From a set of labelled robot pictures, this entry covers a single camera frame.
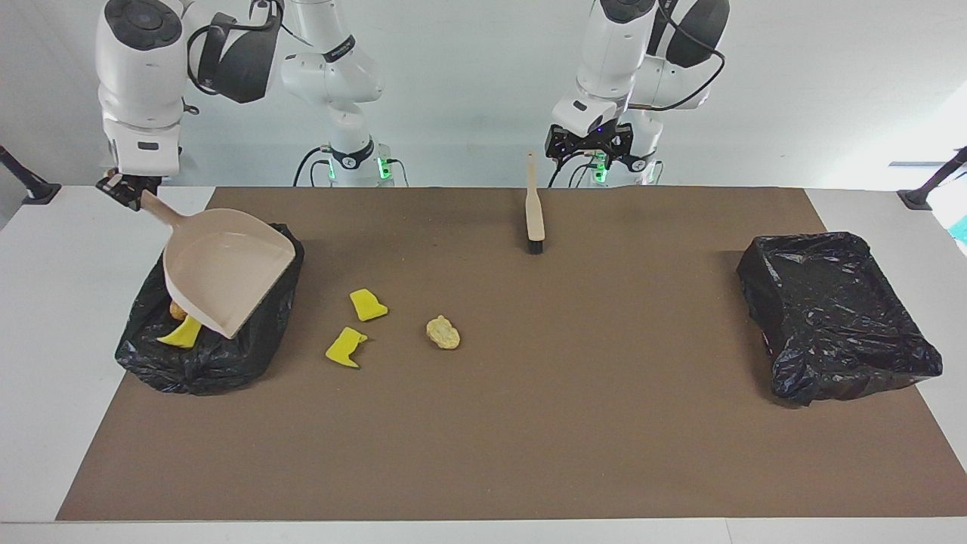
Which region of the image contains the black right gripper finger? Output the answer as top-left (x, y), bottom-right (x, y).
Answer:
top-left (97, 180), bottom-right (143, 212)

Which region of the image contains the beige brush with black bristles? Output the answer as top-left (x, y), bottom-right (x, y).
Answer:
top-left (525, 151), bottom-right (546, 255)

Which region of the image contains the beige plastic dustpan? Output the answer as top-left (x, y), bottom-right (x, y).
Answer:
top-left (138, 190), bottom-right (297, 340)

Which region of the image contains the yellow sponge piece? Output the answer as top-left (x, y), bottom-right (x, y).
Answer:
top-left (156, 315), bottom-right (203, 349)
top-left (325, 326), bottom-right (369, 369)
top-left (349, 289), bottom-right (389, 323)

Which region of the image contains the pale round bread lump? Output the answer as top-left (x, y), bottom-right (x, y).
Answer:
top-left (425, 315), bottom-right (462, 351)

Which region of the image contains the tall bin with black bag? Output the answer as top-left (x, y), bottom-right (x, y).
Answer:
top-left (115, 221), bottom-right (306, 396)

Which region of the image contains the low bin with black bag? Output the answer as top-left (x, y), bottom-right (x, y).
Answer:
top-left (737, 231), bottom-right (944, 407)

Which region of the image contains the brown table mat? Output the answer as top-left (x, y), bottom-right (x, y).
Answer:
top-left (57, 187), bottom-right (967, 522)

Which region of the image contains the black camera stand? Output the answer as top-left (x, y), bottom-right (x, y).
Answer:
top-left (897, 146), bottom-right (967, 211)
top-left (0, 145), bottom-right (63, 206)

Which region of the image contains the black right arm base cable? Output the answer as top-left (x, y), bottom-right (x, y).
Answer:
top-left (293, 146), bottom-right (335, 187)

